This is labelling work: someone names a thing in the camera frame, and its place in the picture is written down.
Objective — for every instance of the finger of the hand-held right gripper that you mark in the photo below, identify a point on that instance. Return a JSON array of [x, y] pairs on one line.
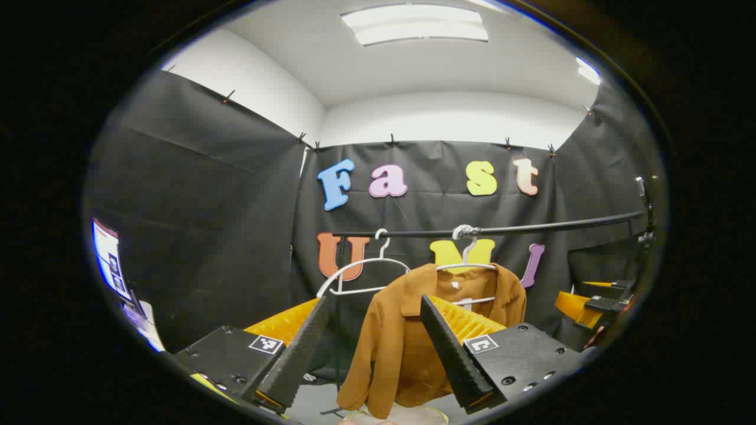
[[577, 308], [599, 285]]

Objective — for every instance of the pale mesh laundry hamper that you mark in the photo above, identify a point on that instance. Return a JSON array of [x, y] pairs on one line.
[[413, 417]]

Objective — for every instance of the black clothes rack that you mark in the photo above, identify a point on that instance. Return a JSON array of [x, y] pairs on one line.
[[531, 227]]

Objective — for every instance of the white plastic clothes hanger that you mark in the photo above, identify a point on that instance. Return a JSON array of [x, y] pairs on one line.
[[472, 266], [360, 290]]

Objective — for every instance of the black backdrop cloth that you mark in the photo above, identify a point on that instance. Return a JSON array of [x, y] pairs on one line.
[[207, 206]]

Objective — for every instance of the computer monitor screen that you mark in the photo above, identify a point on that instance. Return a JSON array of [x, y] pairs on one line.
[[109, 260]]

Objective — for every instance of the brown jacket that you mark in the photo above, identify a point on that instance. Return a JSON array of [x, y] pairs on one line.
[[390, 342]]

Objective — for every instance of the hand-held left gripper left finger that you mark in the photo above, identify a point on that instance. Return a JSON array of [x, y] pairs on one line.
[[295, 366]]

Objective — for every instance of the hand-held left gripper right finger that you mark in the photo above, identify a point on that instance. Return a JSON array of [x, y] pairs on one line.
[[458, 360]]

